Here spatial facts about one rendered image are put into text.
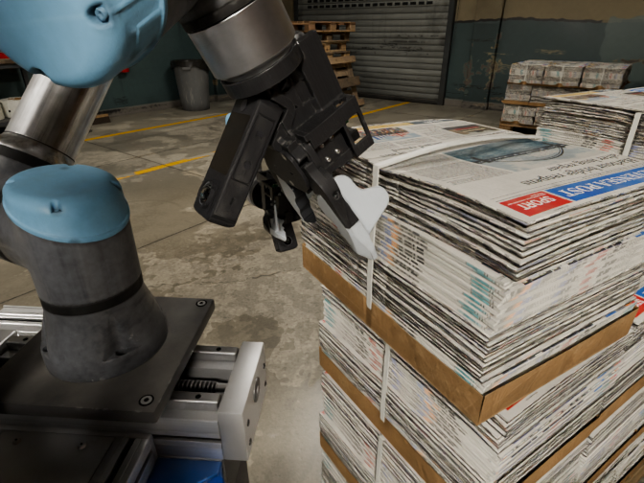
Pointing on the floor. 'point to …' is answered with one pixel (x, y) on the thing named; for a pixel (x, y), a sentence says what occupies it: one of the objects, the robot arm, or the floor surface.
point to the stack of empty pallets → (329, 34)
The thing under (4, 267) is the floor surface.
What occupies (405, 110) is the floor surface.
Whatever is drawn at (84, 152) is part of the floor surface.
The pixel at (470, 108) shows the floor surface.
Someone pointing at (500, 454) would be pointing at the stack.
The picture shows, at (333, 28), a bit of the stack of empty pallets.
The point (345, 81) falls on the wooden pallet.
